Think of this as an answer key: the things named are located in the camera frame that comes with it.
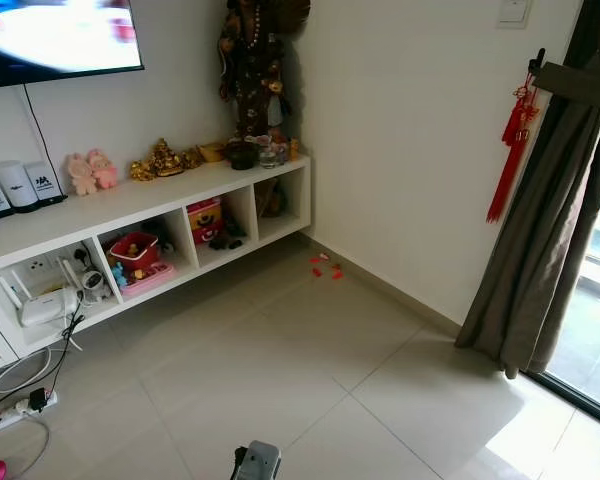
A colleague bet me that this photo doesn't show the black power cable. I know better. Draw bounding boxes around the black power cable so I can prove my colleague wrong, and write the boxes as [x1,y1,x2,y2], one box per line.
[0,310,86,421]

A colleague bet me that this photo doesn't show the white looped cable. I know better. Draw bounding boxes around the white looped cable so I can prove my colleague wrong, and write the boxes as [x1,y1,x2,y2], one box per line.
[0,345,57,396]

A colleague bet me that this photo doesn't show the black window frame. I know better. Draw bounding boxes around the black window frame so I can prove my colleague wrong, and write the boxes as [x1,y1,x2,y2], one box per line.
[525,370,600,431]

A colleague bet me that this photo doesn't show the white security camera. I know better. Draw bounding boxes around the white security camera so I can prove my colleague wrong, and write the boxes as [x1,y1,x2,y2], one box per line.
[78,265,111,303]

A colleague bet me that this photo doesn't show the golden buddha figurine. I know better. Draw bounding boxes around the golden buddha figurine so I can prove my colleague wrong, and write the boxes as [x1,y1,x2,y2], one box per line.
[130,138,203,183]

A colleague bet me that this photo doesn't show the small glass jar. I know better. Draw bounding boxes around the small glass jar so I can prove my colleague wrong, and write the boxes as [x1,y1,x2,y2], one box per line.
[260,140,281,169]

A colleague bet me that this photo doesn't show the black flat screen television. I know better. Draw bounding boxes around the black flat screen television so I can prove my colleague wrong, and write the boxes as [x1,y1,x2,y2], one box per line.
[0,0,144,91]

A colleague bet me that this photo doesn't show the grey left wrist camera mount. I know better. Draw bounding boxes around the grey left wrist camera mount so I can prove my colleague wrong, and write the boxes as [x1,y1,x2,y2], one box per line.
[230,440,283,480]

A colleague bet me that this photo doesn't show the brown curtain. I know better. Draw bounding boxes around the brown curtain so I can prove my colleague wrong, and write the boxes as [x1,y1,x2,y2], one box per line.
[455,0,600,379]

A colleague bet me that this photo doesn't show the white box device with logo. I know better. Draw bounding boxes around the white box device with logo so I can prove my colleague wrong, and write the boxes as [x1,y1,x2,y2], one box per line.
[25,162,67,207]

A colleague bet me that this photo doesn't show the white wifi router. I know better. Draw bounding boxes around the white wifi router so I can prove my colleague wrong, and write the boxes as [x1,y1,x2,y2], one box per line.
[0,258,81,329]

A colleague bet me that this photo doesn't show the pink plush doll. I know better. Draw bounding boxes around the pink plush doll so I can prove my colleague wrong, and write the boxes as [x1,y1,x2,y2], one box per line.
[87,149,119,191]

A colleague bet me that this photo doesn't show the white television console shelf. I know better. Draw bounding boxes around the white television console shelf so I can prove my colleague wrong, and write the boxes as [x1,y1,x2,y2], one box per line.
[0,155,312,379]

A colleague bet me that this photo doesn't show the white wall light switch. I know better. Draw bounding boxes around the white wall light switch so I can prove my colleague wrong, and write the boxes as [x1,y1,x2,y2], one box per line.
[497,0,533,29]

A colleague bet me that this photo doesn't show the red Chinese knot tassel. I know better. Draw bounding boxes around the red Chinese knot tassel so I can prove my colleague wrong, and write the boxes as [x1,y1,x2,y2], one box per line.
[486,85,539,223]

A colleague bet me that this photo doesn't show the red paper scraps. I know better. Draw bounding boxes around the red paper scraps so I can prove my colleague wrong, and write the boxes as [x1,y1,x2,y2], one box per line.
[310,255,343,281]

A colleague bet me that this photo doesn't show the white power strip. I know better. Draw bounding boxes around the white power strip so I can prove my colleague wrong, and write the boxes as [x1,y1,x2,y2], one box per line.
[0,390,59,433]

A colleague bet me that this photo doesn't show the dark carved wooden statue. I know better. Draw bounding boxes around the dark carved wooden statue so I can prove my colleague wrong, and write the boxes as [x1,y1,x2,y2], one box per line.
[218,0,311,147]

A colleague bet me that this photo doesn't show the red plastic basket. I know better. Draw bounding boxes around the red plastic basket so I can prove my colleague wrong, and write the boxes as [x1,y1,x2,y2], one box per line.
[108,232,161,281]

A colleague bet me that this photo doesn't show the thin black television cable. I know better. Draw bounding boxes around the thin black television cable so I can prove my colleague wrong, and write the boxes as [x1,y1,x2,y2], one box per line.
[21,84,60,167]

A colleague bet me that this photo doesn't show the brown curtain tieback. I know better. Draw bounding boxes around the brown curtain tieback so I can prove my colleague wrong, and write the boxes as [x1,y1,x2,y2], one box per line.
[528,48,600,109]

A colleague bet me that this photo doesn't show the yellow and red toy box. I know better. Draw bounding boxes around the yellow and red toy box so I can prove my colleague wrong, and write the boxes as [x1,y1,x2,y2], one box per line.
[187,198,224,246]

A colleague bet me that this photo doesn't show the dark small figurines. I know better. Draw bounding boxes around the dark small figurines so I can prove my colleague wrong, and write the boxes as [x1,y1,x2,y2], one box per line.
[208,215,247,251]

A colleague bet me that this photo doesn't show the beige plush doll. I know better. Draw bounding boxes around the beige plush doll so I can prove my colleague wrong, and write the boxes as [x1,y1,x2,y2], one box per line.
[67,153,98,197]

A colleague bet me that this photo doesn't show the pink plastic tray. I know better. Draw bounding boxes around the pink plastic tray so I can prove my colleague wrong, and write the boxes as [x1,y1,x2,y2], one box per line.
[120,262,177,298]

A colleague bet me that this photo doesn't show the black bowl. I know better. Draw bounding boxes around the black bowl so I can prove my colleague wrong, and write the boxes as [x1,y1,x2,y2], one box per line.
[226,140,259,171]

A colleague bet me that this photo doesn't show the yellow dish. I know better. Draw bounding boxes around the yellow dish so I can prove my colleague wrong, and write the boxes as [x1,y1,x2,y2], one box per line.
[198,142,229,163]

